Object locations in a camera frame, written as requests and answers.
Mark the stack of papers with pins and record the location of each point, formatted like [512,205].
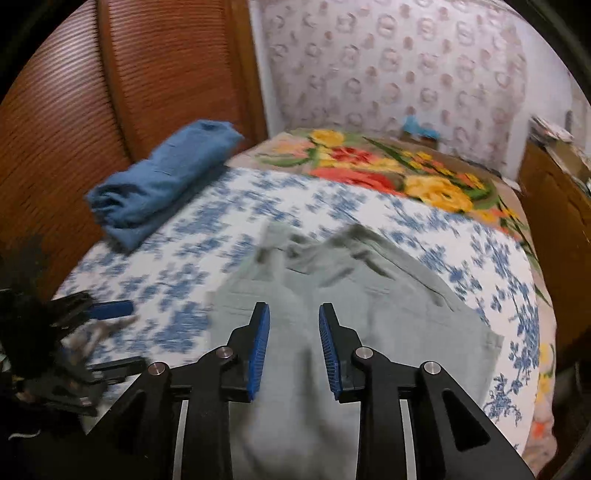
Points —
[547,133]

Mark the box with blue item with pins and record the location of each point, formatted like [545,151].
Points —
[424,135]

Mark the brown louvered wardrobe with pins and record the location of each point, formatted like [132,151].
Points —
[90,87]

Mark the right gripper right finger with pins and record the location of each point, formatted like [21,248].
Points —
[416,422]

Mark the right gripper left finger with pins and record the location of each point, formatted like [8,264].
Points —
[173,423]

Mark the folded blue jeans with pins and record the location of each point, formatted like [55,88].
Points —
[132,204]

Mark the grey-green shorts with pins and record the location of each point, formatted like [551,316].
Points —
[327,299]

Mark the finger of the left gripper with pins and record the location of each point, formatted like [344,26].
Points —
[110,310]
[119,370]

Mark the blue floral white quilt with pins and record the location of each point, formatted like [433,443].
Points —
[171,276]

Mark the patterned lace curtain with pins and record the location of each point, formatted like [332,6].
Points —
[456,68]

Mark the colourful flower blanket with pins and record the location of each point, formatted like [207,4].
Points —
[446,183]

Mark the long wooden cabinet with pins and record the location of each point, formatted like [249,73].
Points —
[558,213]

